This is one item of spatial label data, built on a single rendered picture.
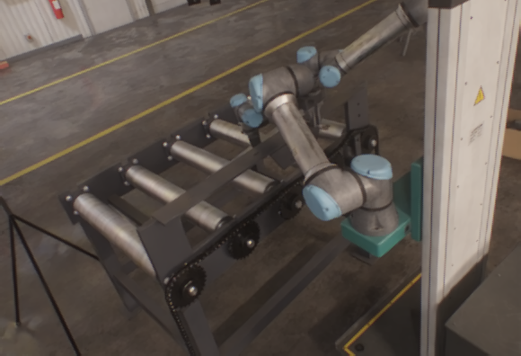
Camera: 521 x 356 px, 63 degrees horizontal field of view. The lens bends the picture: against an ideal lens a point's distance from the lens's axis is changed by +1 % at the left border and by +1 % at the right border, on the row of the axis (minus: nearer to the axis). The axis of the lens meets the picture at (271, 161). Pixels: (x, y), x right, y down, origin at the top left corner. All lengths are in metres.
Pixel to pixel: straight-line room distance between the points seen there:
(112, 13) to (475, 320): 10.50
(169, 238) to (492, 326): 1.07
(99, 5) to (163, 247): 9.76
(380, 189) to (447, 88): 0.34
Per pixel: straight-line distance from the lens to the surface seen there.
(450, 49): 1.09
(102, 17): 11.11
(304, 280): 2.29
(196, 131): 2.67
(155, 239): 1.54
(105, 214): 2.12
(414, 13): 1.47
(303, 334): 2.48
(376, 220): 1.34
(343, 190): 1.21
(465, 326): 1.48
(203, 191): 1.55
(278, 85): 1.37
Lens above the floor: 2.02
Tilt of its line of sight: 32 degrees down
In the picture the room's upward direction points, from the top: 12 degrees counter-clockwise
